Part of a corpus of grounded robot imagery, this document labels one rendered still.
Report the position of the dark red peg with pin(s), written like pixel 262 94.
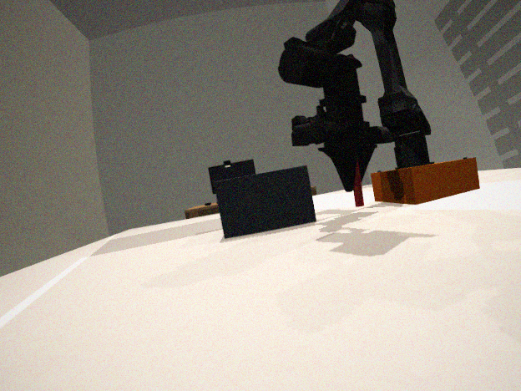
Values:
pixel 357 188

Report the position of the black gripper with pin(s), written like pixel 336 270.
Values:
pixel 348 138

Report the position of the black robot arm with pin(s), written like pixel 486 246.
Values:
pixel 316 64

